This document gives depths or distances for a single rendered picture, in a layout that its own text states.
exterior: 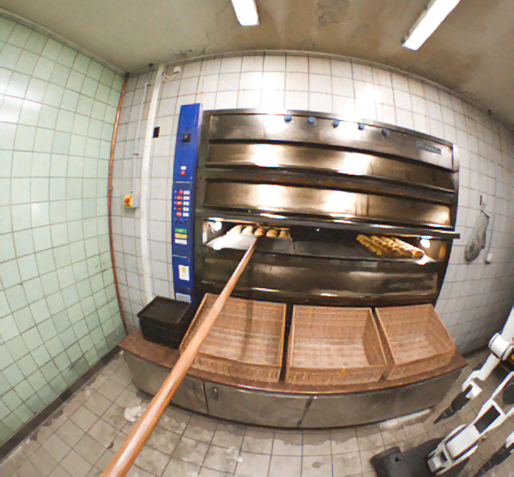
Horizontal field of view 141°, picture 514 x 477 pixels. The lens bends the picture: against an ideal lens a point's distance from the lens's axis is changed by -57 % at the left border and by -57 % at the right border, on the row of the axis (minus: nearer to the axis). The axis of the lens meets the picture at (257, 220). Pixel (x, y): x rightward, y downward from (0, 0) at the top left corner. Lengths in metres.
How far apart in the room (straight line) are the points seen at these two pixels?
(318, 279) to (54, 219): 1.81
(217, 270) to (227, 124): 0.97
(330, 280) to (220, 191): 0.92
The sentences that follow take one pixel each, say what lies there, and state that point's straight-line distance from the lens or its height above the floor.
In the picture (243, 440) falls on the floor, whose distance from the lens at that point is 1.69.
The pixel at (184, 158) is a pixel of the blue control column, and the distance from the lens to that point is 1.44.
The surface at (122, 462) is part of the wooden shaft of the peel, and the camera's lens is 0.41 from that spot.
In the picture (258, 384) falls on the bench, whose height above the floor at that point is 0.58.
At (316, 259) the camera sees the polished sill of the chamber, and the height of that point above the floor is 1.17.
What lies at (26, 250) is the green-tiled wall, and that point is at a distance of 1.54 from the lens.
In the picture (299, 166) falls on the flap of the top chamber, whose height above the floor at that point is 1.73.
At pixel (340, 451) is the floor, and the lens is 1.76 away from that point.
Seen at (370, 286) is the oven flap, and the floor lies 1.00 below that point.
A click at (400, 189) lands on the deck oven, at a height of 1.67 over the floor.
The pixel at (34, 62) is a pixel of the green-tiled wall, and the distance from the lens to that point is 1.66.
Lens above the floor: 1.57
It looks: 8 degrees down
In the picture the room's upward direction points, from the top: 4 degrees clockwise
